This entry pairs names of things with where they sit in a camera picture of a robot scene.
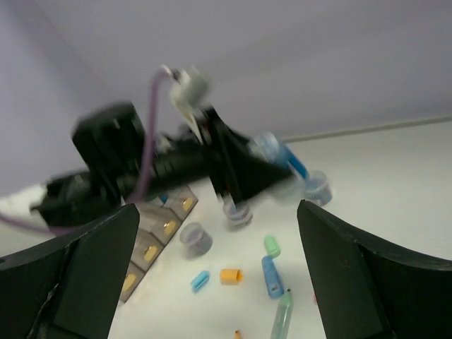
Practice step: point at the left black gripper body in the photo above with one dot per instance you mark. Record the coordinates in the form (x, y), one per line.
(122, 167)

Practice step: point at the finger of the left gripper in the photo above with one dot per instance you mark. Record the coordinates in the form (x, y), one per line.
(233, 170)

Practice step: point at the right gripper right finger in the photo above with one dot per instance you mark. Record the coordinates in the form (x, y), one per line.
(368, 287)

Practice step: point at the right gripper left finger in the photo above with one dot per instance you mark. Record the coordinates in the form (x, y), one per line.
(69, 286)

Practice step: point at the blue lid jar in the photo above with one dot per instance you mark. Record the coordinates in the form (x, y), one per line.
(271, 149)

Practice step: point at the clear paperclip jar small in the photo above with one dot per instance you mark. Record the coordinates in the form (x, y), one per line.
(196, 240)

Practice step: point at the blue highlighter with cap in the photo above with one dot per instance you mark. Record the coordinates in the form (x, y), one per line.
(272, 279)

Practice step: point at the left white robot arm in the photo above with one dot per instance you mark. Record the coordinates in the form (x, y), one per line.
(16, 208)

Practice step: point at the orange highlighter cap large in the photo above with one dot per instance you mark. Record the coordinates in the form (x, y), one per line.
(314, 296)

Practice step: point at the clear organizer bin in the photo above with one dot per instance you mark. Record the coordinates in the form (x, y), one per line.
(146, 249)
(161, 222)
(180, 201)
(134, 276)

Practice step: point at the small green cap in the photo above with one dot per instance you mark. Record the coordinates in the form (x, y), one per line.
(271, 246)

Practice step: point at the green highlighter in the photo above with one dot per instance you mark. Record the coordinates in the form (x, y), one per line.
(283, 316)

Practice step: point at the small orange cap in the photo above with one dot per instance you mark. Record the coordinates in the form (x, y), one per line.
(231, 276)

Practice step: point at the small blue cap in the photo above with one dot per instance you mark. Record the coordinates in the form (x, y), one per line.
(200, 280)

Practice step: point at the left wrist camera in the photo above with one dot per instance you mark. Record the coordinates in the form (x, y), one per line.
(186, 95)

